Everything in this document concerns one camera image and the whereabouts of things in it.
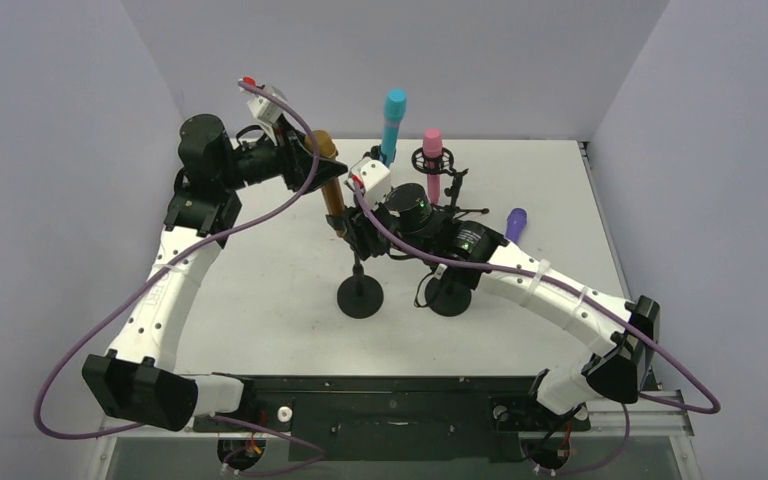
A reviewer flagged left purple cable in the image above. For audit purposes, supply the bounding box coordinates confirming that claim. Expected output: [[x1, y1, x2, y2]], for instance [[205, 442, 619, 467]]
[[32, 79, 322, 442]]

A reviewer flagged pink microphone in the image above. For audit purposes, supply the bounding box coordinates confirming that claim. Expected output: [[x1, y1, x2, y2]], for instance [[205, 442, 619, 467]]
[[422, 128, 443, 204]]

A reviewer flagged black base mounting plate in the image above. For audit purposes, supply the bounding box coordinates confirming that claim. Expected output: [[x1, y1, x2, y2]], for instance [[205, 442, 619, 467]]
[[184, 375, 564, 463]]

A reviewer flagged purple mic black stand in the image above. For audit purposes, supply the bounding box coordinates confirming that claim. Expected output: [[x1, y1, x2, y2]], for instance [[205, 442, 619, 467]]
[[418, 274, 472, 317]]

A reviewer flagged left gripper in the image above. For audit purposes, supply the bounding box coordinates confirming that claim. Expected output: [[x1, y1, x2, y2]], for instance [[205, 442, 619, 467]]
[[220, 113, 347, 193]]

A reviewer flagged aluminium frame rail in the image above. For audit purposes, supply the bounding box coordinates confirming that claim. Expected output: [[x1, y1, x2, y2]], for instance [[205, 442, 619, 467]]
[[574, 399, 695, 438]]

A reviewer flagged black tripod shock mount stand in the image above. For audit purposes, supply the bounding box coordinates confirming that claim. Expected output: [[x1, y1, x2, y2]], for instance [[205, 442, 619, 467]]
[[411, 147, 490, 220]]

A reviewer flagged gold microphone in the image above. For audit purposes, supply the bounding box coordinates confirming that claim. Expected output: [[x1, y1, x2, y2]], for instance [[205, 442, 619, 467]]
[[305, 130, 346, 238]]

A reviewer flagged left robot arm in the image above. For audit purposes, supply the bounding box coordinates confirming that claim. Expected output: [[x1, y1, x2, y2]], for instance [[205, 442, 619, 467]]
[[82, 114, 347, 431]]

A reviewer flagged gold mic black stand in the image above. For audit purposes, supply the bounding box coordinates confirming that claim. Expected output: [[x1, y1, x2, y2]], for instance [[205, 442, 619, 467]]
[[337, 207, 384, 319]]

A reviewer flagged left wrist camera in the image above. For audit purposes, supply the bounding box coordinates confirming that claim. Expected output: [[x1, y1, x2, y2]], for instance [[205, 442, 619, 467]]
[[247, 84, 286, 143]]

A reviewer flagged cyan microphone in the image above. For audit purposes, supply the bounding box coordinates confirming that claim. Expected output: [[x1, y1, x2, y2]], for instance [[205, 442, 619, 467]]
[[380, 88, 407, 166]]

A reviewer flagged cyan mic black stand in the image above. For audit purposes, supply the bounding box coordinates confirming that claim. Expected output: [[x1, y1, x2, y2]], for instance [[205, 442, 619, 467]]
[[361, 145, 388, 168]]

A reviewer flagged purple microphone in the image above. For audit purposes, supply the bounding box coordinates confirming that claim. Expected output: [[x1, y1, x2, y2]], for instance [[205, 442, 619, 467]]
[[504, 208, 528, 243]]

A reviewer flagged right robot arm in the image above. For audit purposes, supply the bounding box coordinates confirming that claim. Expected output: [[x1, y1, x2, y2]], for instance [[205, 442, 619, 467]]
[[343, 175, 658, 427]]

